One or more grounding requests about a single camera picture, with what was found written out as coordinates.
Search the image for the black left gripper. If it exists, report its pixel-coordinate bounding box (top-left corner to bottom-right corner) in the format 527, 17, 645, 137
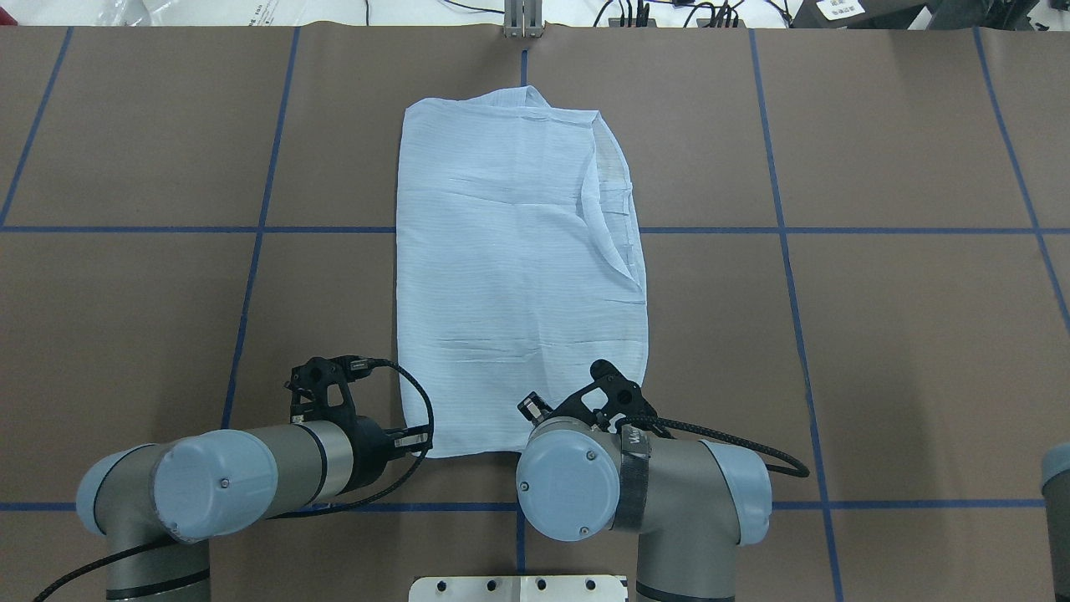
284, 357, 433, 487

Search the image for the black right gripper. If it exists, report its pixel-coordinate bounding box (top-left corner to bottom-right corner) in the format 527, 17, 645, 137
518, 360, 670, 438

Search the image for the light blue button-up shirt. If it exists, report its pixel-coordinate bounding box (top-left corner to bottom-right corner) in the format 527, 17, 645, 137
395, 84, 649, 460

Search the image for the aluminium frame post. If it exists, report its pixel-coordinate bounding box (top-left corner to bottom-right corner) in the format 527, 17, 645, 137
503, 0, 545, 38

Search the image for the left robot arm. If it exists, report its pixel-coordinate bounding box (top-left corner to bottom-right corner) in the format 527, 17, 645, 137
72, 355, 435, 601

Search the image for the clear plastic bag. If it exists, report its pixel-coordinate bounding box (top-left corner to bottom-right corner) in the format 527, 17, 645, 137
95, 0, 177, 27

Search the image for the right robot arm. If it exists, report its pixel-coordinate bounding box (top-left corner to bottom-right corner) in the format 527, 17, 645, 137
515, 360, 773, 601

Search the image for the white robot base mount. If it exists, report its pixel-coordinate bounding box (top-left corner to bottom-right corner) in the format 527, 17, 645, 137
408, 574, 629, 601

